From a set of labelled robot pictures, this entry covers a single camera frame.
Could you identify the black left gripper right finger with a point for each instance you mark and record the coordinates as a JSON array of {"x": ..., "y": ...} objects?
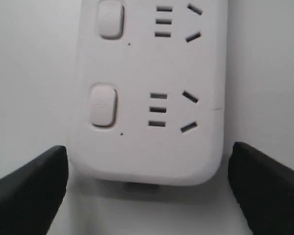
[{"x": 264, "y": 190}]

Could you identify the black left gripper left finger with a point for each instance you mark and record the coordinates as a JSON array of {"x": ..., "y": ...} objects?
[{"x": 31, "y": 196}]

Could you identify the white five-outlet power strip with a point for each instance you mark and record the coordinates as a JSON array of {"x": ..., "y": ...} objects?
[{"x": 149, "y": 92}]

